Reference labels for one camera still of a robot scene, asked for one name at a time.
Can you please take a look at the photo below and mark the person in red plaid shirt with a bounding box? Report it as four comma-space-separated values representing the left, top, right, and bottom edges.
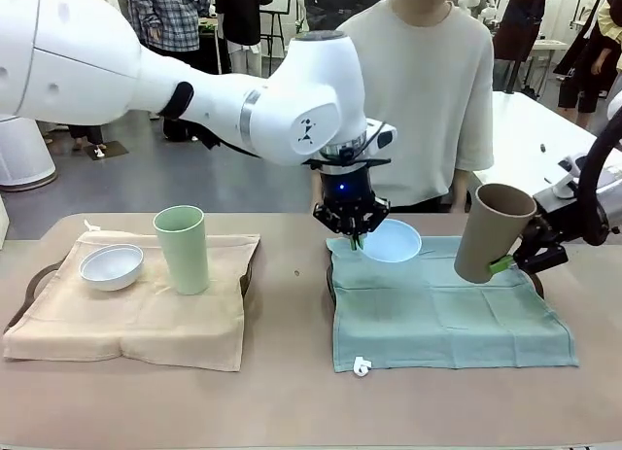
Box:
41, 121, 106, 159

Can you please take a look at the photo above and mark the person's left forearm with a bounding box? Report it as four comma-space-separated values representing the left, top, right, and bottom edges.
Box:
453, 169, 488, 214

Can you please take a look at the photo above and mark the person in yellow top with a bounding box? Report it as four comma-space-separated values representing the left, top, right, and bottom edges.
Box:
553, 0, 622, 117

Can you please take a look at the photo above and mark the large white table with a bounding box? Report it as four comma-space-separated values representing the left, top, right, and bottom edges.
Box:
490, 90, 622, 198

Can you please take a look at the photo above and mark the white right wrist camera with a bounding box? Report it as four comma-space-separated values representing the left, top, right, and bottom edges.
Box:
533, 153, 590, 213

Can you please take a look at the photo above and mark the white background work table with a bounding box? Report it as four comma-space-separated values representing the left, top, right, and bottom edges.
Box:
532, 36, 569, 65

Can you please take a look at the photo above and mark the person in blue plaid shirt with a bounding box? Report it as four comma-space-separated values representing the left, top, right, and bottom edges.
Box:
126, 0, 215, 143

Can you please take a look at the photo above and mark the light blue bowl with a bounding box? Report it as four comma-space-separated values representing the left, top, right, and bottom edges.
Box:
362, 219, 423, 264

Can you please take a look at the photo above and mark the white cylindrical pedestal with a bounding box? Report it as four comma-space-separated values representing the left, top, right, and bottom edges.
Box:
0, 117, 58, 191

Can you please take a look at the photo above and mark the white bowl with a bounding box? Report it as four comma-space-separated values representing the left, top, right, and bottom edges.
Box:
79, 243, 145, 293

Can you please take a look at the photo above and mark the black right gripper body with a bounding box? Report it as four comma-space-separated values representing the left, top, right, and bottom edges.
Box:
522, 204, 608, 250

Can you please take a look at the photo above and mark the person with dark backpack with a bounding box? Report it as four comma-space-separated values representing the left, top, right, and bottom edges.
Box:
303, 0, 385, 34

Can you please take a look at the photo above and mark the pale green plastic cup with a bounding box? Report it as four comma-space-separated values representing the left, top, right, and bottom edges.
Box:
153, 204, 211, 296

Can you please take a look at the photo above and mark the person in black top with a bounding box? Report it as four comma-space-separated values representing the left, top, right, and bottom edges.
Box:
216, 0, 274, 78

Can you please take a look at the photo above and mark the dark brown serving tray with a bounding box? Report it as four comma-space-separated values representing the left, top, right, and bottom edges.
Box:
3, 258, 255, 334
326, 264, 544, 300

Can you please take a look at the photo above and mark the beige cloth mat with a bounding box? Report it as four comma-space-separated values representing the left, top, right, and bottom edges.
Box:
2, 220, 262, 372

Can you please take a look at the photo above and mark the teal cloth mat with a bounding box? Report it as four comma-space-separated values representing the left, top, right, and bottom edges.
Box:
325, 234, 581, 377

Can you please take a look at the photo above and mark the person in beige t-shirt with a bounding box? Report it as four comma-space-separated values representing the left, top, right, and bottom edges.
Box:
334, 0, 496, 214

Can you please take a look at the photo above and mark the dark flat floor plate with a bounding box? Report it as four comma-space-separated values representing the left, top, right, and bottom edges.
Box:
85, 141, 130, 159

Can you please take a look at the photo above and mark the black braided cable bundle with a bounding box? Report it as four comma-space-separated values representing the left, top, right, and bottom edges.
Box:
576, 123, 622, 247

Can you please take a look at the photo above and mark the person in dark red clothes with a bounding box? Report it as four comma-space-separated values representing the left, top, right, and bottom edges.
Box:
493, 0, 558, 63

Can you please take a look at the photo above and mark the brown plastic cup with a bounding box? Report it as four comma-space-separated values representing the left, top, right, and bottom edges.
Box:
453, 182, 538, 285

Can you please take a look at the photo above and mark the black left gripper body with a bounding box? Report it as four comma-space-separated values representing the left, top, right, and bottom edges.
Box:
312, 168, 392, 219

